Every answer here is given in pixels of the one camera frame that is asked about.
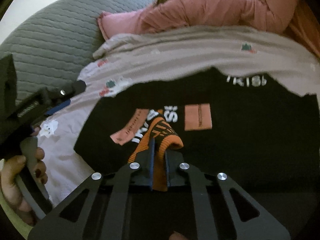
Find black sweater orange cuffs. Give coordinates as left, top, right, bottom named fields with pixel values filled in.
left=74, top=68, right=319, bottom=239

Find left hand dark nails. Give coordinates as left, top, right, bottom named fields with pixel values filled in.
left=0, top=126, right=49, bottom=227

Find right hand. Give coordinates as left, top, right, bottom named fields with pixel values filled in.
left=169, top=232, right=188, bottom=240

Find grey quilted headboard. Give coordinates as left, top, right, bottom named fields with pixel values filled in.
left=1, top=0, right=153, bottom=103

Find beige strawberry print bedsheet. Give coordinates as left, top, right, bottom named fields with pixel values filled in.
left=39, top=27, right=319, bottom=205

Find pink pillow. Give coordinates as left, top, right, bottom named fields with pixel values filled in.
left=97, top=9, right=143, bottom=41

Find pink quilted comforter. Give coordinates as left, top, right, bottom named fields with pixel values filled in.
left=135, top=0, right=320, bottom=58

